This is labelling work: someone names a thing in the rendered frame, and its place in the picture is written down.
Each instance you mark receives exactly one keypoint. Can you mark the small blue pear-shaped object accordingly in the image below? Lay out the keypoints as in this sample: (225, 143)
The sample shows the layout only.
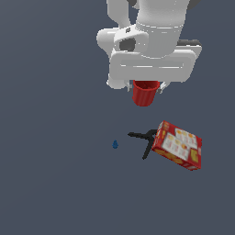
(115, 144)

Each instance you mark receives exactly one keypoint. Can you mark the red printed cracker box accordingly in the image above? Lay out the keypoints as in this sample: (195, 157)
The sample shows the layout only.
(177, 146)

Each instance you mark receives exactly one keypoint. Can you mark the red ribbed plastic cup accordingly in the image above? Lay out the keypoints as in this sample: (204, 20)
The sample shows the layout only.
(145, 93)

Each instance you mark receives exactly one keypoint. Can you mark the black plastic clamp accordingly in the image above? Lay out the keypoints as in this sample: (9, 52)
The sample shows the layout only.
(146, 140)

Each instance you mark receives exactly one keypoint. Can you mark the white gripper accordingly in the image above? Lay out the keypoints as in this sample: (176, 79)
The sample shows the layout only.
(151, 65)

